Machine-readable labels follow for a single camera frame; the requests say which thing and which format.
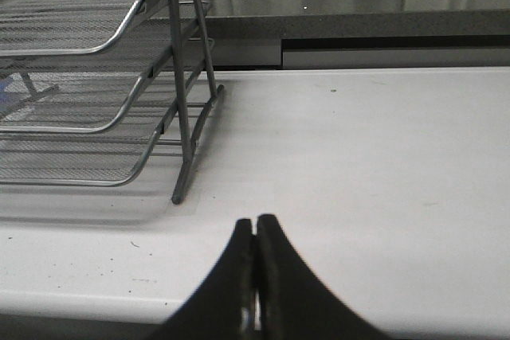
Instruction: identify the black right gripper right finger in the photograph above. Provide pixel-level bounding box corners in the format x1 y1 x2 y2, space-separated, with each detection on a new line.
257 214 389 339

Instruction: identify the mesh tray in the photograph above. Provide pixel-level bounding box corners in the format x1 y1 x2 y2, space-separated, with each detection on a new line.
0 0 214 58
1 19 202 134
0 88 208 188

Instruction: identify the grey metal rack frame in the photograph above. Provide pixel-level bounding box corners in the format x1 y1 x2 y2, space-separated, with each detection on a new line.
157 0 224 205

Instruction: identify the blue plastic tray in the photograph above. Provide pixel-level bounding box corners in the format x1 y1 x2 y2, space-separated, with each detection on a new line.
1 76 35 118

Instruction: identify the grey stone counter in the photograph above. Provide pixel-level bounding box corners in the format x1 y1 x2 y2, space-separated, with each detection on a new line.
207 0 509 70

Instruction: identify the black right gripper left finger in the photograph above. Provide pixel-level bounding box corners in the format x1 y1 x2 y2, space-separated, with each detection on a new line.
149 219 255 339

